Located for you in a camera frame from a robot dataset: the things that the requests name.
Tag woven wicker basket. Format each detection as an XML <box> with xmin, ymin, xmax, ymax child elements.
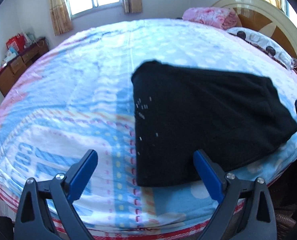
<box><xmin>273</xmin><ymin>210</ymin><xmax>296</xmax><ymax>230</ymax></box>

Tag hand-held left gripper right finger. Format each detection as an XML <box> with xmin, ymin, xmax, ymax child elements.
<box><xmin>193</xmin><ymin>149</ymin><xmax>277</xmax><ymax>240</ymax></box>

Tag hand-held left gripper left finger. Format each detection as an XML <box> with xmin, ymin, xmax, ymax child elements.
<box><xmin>14</xmin><ymin>149</ymin><xmax>99</xmax><ymax>240</ymax></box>

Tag cream wooden headboard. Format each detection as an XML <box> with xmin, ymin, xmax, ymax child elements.
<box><xmin>211</xmin><ymin>0</ymin><xmax>297</xmax><ymax>85</ymax></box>

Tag pink folded quilt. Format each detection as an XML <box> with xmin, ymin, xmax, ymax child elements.
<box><xmin>183</xmin><ymin>7</ymin><xmax>239</xmax><ymax>30</ymax></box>

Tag white dotted pillow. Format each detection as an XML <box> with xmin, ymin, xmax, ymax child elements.
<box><xmin>226</xmin><ymin>27</ymin><xmax>297</xmax><ymax>70</ymax></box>

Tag black pants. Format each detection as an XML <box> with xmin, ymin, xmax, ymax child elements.
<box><xmin>131</xmin><ymin>59</ymin><xmax>297</xmax><ymax>187</ymax></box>

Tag red patterned bed sheet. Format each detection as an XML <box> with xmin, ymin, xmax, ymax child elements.
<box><xmin>0</xmin><ymin>175</ymin><xmax>271</xmax><ymax>240</ymax></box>

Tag brown wooden dresser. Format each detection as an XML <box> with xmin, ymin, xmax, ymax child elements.
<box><xmin>0</xmin><ymin>37</ymin><xmax>49</xmax><ymax>97</ymax></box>

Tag red gift bag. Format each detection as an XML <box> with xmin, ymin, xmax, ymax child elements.
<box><xmin>6</xmin><ymin>33</ymin><xmax>26</xmax><ymax>54</ymax></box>

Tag bed with patterned sheet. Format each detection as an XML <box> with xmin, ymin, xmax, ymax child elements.
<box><xmin>0</xmin><ymin>17</ymin><xmax>297</xmax><ymax>233</ymax></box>

